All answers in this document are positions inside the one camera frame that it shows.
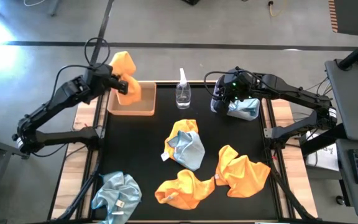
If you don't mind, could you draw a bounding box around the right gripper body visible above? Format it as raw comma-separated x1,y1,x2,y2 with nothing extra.
213,73,239,114

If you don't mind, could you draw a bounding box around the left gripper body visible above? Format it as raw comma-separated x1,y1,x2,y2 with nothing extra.
103,73,129,96

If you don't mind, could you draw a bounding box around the orange microfiber towel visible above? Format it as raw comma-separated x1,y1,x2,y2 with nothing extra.
160,119,200,162
154,169,216,211
108,50,143,106
214,144,272,198

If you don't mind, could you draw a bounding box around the light blue microfiber towel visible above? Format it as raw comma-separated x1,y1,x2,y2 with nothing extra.
91,170,143,224
228,98,260,113
167,129,206,172

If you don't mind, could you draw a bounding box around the translucent pale blue basket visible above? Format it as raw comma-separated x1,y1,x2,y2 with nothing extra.
209,79,261,121

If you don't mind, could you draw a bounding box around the orange plastic basket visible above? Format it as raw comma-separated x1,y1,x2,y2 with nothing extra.
106,81,157,117

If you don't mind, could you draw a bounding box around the clear spray bottle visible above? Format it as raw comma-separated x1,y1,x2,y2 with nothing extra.
175,67,192,110

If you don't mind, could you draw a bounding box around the black table mat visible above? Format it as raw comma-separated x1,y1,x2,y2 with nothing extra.
93,82,279,221

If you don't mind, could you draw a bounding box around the grey metal leg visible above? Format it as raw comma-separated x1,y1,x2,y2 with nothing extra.
48,0,62,17

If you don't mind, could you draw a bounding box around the white paper box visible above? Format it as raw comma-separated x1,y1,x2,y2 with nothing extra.
303,130,341,172

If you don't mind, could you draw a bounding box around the grey desk with pole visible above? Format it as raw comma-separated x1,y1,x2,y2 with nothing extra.
324,58,358,142

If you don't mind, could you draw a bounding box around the black slanted pole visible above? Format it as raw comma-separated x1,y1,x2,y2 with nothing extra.
336,32,358,71

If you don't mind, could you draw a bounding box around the black orange striped mat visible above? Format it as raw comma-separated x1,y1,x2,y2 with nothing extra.
328,0,358,38

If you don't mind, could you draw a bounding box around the grey desk with keyboard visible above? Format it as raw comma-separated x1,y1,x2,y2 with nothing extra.
335,138,358,220

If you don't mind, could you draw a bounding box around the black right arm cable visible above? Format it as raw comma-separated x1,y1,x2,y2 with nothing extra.
203,70,229,101

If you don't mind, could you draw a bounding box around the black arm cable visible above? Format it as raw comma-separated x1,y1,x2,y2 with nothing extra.
52,37,111,102
203,70,229,101

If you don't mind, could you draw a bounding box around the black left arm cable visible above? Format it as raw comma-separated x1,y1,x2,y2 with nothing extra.
52,37,111,102

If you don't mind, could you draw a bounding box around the yellow floor cable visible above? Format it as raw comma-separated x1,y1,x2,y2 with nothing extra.
267,0,288,18

